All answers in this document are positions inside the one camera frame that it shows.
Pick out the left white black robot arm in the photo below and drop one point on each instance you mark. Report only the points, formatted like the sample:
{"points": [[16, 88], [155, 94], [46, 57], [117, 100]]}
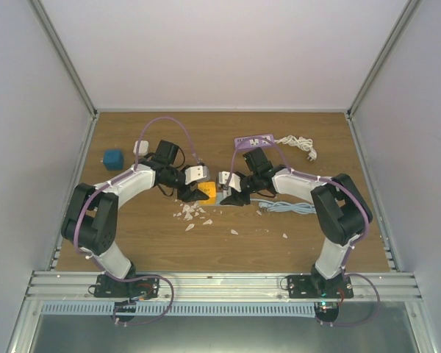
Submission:
{"points": [[90, 221]]}

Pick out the blue cube plug adapter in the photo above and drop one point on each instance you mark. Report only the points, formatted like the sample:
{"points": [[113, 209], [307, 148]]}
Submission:
{"points": [[113, 159]]}

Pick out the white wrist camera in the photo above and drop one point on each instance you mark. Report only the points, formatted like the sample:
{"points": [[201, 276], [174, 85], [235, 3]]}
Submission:
{"points": [[227, 179], [197, 173]]}

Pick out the white usb charger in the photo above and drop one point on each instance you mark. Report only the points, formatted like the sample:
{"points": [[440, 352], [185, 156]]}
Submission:
{"points": [[226, 191]]}

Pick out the white cube adapter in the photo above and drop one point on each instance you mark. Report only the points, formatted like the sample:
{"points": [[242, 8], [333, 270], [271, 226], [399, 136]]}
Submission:
{"points": [[141, 148]]}

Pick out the aluminium front rail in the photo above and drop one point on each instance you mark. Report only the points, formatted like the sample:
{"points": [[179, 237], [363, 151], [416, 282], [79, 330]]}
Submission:
{"points": [[223, 287]]}

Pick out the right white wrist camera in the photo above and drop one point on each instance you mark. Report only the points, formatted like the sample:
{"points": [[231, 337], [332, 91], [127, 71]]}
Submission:
{"points": [[227, 179]]}

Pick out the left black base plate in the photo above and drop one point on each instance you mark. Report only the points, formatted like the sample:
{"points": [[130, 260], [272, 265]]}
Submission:
{"points": [[106, 287]]}

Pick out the purple power strip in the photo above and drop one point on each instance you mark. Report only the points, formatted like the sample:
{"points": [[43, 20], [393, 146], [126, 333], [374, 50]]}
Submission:
{"points": [[252, 142]]}

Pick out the white plastic debris pile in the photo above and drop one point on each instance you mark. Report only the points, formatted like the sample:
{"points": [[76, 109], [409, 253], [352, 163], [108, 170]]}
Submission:
{"points": [[192, 215]]}

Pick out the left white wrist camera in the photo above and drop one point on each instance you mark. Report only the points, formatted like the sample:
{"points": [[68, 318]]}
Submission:
{"points": [[197, 173]]}

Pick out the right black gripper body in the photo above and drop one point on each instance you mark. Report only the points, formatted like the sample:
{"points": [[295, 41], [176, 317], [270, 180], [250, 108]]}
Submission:
{"points": [[240, 198]]}

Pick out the slotted grey cable duct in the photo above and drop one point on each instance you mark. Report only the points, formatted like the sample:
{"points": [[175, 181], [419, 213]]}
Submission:
{"points": [[276, 309]]}

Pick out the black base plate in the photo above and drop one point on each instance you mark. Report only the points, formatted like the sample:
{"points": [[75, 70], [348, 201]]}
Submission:
{"points": [[301, 287], [106, 287]]}

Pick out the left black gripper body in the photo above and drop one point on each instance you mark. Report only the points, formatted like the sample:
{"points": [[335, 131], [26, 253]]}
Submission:
{"points": [[182, 195]]}

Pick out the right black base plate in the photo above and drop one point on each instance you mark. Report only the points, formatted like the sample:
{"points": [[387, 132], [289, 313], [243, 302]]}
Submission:
{"points": [[301, 287]]}

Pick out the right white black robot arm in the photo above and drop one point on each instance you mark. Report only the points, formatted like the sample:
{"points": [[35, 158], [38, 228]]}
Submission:
{"points": [[343, 215]]}

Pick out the yellow plug adapter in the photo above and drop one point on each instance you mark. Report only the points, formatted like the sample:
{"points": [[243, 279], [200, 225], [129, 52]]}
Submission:
{"points": [[209, 188]]}

